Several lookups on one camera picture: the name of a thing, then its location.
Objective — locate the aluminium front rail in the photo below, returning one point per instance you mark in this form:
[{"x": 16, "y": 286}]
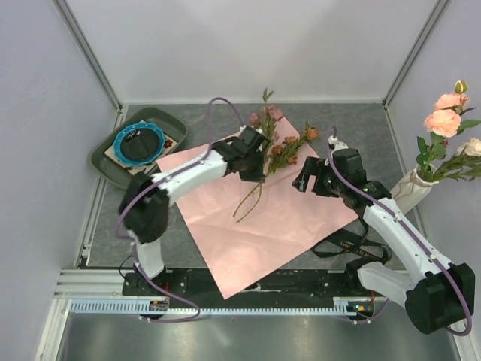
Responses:
[{"x": 115, "y": 284}]

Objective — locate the right aluminium frame post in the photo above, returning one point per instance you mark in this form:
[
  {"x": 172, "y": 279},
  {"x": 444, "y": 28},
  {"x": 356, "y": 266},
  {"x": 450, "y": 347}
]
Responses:
[{"x": 428, "y": 27}]

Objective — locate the left aluminium frame post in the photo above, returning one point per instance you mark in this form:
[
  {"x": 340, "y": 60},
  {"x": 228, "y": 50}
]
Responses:
[{"x": 79, "y": 36}]

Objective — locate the white ceramic vase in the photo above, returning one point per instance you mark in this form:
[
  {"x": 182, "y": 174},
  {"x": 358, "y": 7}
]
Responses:
[{"x": 410, "y": 190}]

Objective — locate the aluminium frame post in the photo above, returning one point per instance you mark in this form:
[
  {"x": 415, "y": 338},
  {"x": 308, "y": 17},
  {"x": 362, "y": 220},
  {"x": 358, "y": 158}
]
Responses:
[
  {"x": 79, "y": 36},
  {"x": 428, "y": 27}
]

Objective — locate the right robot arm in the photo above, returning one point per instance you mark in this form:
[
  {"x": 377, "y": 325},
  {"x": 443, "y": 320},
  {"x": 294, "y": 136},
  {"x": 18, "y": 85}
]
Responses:
[{"x": 435, "y": 292}]

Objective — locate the dark green tray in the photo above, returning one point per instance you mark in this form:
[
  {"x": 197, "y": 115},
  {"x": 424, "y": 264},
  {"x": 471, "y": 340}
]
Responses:
[{"x": 170, "y": 124}]

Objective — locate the blue rimmed black plate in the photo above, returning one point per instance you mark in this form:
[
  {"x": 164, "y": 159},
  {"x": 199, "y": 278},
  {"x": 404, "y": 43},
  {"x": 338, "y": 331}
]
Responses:
[{"x": 139, "y": 144}]

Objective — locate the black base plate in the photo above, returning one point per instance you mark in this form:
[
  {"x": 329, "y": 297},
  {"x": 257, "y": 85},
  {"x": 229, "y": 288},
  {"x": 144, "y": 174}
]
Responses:
[{"x": 284, "y": 288}]

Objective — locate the purple flower bouquet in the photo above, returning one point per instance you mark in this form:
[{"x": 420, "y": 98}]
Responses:
[{"x": 242, "y": 235}]

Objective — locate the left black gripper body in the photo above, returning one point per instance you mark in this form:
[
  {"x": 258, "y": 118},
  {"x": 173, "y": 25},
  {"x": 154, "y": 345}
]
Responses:
[{"x": 254, "y": 169}]

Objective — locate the black ribbon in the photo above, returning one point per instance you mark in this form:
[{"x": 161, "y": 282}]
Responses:
[{"x": 351, "y": 243}]

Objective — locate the orange dried flower spray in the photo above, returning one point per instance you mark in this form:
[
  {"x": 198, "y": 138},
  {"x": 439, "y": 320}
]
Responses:
[{"x": 276, "y": 155}]

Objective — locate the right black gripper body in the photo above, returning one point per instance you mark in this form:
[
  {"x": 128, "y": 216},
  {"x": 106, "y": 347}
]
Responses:
[{"x": 327, "y": 183}]

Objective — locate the cream rosebud spray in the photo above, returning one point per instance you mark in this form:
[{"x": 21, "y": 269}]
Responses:
[{"x": 464, "y": 165}]

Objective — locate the light blue cable duct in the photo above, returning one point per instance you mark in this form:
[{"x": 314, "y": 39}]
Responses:
[{"x": 147, "y": 308}]

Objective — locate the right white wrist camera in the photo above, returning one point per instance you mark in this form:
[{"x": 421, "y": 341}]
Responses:
[{"x": 334, "y": 144}]

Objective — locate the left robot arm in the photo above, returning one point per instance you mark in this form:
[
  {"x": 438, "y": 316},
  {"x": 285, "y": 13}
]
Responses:
[{"x": 144, "y": 208}]

